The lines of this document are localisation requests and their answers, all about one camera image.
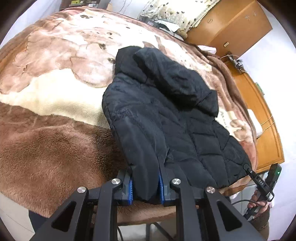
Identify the person's right hand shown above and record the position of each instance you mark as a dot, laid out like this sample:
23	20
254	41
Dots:
260	206

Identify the wooden headboard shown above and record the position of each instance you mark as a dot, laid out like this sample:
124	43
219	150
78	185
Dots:
269	147

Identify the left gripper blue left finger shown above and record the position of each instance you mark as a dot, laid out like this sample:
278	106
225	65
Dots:
124	196

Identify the right brown sleeve forearm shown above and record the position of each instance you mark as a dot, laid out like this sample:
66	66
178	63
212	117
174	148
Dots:
261	223

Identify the black puffer jacket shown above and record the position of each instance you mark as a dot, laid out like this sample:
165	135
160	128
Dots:
161	113

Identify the patterned cream curtain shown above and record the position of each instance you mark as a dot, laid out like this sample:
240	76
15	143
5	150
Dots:
186	14

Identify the orange wooden wardrobe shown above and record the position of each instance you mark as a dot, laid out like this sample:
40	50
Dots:
231	27

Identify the pile of items under curtain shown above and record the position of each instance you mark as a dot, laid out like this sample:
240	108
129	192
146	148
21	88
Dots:
165	24

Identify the white pillow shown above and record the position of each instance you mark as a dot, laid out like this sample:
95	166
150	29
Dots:
208	49

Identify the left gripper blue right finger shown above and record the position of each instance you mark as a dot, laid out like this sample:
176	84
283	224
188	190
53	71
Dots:
167	180

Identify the brown paw print blanket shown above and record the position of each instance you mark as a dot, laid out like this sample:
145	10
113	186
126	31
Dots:
54	135

